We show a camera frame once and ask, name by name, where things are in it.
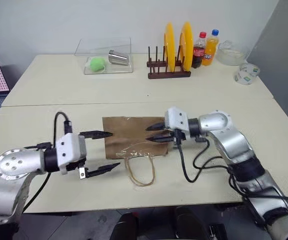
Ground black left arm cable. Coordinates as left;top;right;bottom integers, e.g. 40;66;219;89
23;111;74;215

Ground clear tape roll green labels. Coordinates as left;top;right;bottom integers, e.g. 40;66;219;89
233;62;260;87

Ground orange soda bottle blue cap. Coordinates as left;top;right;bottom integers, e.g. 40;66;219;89
201;28;220;67

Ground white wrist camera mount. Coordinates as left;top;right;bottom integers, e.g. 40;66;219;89
55;132;87;175
164;106;192;141

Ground clear plastic box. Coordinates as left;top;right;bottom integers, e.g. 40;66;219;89
74;37;135;75

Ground clear glass bowl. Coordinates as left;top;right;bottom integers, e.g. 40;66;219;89
216;39;251;67

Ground cola bottle red cap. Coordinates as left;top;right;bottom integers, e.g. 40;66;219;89
191;31;207;70

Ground dark rounded shape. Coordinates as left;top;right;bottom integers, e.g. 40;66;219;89
108;211;140;240
174;205;210;240

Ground dark wooden dish rack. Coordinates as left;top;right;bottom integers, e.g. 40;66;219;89
146;45;192;80

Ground brown paper bag with handles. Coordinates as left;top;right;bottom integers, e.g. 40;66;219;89
101;115;170;187

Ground yellow plate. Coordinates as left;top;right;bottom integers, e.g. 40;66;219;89
178;21;194;72
163;22;177;72

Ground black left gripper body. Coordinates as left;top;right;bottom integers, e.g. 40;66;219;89
66;134;88;180

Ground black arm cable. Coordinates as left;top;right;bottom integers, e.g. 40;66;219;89
175;134;249;199
23;111;74;215

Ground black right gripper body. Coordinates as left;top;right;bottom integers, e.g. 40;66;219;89
164;128;186;147

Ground silver metal cup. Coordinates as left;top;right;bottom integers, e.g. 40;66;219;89
108;49;130;67

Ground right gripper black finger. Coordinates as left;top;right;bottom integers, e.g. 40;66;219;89
145;121;166;132
145;132;175;144

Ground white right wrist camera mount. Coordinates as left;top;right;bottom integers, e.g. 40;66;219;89
164;106;192;141

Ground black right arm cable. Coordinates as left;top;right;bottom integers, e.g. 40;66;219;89
175;134;249;199

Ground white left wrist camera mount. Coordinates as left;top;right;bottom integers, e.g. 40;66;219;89
55;132;87;175

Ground green sponge ball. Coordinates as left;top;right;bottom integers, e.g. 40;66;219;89
85;56;108;74

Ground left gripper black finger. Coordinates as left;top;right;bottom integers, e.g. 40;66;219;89
86;162;121;179
78;130;113;140

